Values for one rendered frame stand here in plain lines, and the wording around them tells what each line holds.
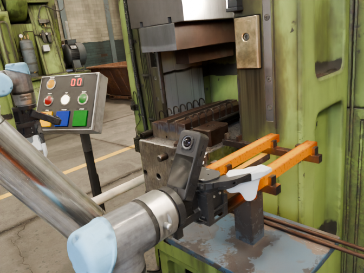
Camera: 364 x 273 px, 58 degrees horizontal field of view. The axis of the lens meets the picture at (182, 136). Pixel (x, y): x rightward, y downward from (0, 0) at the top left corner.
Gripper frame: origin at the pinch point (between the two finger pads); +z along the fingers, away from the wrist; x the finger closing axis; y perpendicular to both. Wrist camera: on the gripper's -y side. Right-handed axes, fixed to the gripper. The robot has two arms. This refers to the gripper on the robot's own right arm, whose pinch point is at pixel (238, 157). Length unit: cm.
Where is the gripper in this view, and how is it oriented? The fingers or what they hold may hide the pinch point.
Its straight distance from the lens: 66.0
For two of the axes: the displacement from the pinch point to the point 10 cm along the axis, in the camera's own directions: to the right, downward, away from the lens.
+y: 1.1, 9.5, 2.9
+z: 7.0, -2.8, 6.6
